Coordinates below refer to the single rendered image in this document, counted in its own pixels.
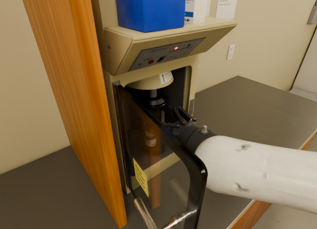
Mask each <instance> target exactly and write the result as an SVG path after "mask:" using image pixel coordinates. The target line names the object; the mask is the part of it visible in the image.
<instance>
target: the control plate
mask: <svg viewBox="0 0 317 229"><path fill-rule="evenodd" d="M205 38H206V37H205ZM205 38H200V39H195V40H190V41H184V42H179V43H174V44H169V45H165V46H160V47H155V48H150V49H144V50H141V52H140V53H139V55H138V57H137V58H136V60H135V61H134V63H133V64H132V66H131V67H130V69H129V71H132V70H136V69H139V68H143V67H147V66H151V65H155V64H159V63H163V62H166V61H170V60H174V59H178V58H182V57H186V56H188V55H189V54H190V53H191V52H192V51H193V50H194V49H195V48H196V47H197V46H198V45H199V44H200V43H201V42H202V41H203V40H204V39H205ZM189 44H191V45H190V46H189V47H187V45H189ZM175 47H178V48H177V49H174V48H175ZM184 52H186V54H183V53H184ZM177 54H179V56H176V55H177ZM171 55H172V58H170V56H171ZM163 56H166V57H165V58H164V59H163V60H162V61H160V62H157V61H158V60H159V59H160V58H161V57H163ZM151 60H154V62H153V63H152V64H149V63H148V62H149V61H151ZM139 63H142V64H141V65H139Z"/></svg>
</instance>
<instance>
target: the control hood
mask: <svg viewBox="0 0 317 229"><path fill-rule="evenodd" d="M238 23H239V22H238V20H232V19H224V18H216V17H208V16H206V17H205V22H202V23H196V24H188V23H184V27H182V28H175V29H169V30H162V31H155V32H149V33H143V32H140V31H136V30H132V29H128V28H125V27H121V26H112V27H105V29H103V30H104V36H105V43H106V50H107V56H108V65H109V72H110V73H111V74H113V75H114V76H115V75H119V74H124V73H127V72H131V71H129V69H130V67H131V66H132V64H133V63H134V61H135V60H136V58H137V57H138V55H139V53H140V52H141V50H144V49H150V48H155V47H160V46H165V45H169V44H174V43H179V42H184V41H190V40H195V39H200V38H205V37H206V38H205V39H204V40H203V41H202V42H201V43H200V44H199V45H198V46H197V47H196V48H195V49H194V50H193V51H192V52H191V53H190V54H189V55H188V56H186V57H189V56H193V55H196V54H200V53H203V52H207V51H208V50H209V49H210V48H211V47H213V46H214V45H215V44H216V43H217V42H219V41H220V40H221V39H222V38H223V37H224V36H226V35H227V34H228V33H229V32H230V31H231V30H233V29H234V28H235V27H236V26H237V24H238ZM183 58H184V57H183ZM178 59H181V58H178ZM174 60H177V59H174ZM170 61H173V60H170ZM166 62H169V61H166ZM163 63H165V62H163ZM159 64H162V63H159ZM155 65H158V64H155ZM151 66H154V65H151ZM147 67H150V66H147ZM143 68H146V67H143ZM143 68H139V69H143ZM139 69H136V70H139ZM132 71H135V70H132Z"/></svg>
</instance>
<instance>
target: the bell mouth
mask: <svg viewBox="0 0 317 229"><path fill-rule="evenodd" d="M173 80H174V78H173V75H172V73H171V71H169V72H165V73H162V74H158V75H155V76H152V77H148V78H145V79H141V80H138V81H135V82H131V83H128V84H127V85H126V86H128V87H131V88H134V89H139V90H154V89H160V88H163V87H166V86H168V85H170V84H171V83H172V82H173Z"/></svg>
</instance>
